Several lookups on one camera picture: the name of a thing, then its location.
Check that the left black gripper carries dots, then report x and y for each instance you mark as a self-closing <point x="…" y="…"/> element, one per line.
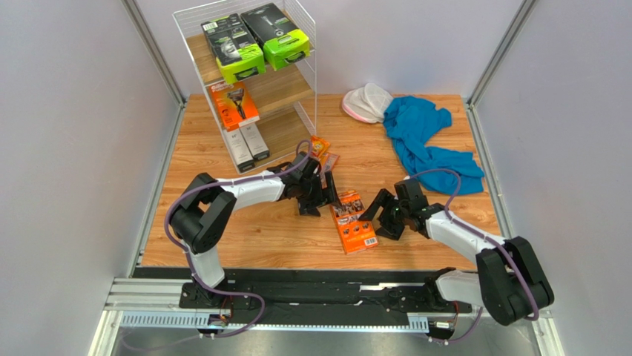
<point x="325" y="197"/>

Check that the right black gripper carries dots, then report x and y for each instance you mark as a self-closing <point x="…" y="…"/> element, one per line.
<point x="391" y="213"/>

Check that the orange razor cartridge pack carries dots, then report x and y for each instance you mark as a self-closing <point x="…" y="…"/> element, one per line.
<point x="355" y="235"/>

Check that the orange clear razor blister pack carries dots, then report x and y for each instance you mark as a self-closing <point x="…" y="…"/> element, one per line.
<point x="327" y="163"/>

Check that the orange Gillette Fusion razor box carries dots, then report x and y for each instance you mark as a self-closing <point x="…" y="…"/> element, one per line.
<point x="234" y="104"/>

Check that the black green razor box small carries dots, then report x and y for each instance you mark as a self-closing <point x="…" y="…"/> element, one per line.
<point x="283" y="43"/>

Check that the black green razor box large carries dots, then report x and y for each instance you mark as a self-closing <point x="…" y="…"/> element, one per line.
<point x="237" y="53"/>

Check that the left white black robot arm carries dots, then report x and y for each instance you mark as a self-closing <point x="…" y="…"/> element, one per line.
<point x="197" y="220"/>

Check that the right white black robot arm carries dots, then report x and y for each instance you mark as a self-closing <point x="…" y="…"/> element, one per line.
<point x="509" y="281"/>

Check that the orange disposable razor pack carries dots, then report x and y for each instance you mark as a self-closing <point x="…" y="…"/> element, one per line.
<point x="319" y="146"/>

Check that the left white grey cosmetic box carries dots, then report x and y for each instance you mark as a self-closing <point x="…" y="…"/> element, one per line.
<point x="239" y="150"/>

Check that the white grey cosmetic box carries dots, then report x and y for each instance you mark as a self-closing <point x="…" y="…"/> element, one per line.
<point x="255" y="142"/>
<point x="239" y="150"/>

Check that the blue cloth garment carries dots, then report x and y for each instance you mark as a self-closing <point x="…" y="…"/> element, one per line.
<point x="410" y="122"/>

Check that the right white grey cosmetic box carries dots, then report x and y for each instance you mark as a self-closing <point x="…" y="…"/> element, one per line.
<point x="255" y="142"/>

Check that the white pink mesh laundry bag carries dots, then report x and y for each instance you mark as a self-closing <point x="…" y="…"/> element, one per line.
<point x="367" y="104"/>

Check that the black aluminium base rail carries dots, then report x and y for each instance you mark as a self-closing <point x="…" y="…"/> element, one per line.
<point x="284" y="299"/>

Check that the white wire wooden shelf unit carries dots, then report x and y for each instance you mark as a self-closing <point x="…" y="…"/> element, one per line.
<point x="286" y="98"/>

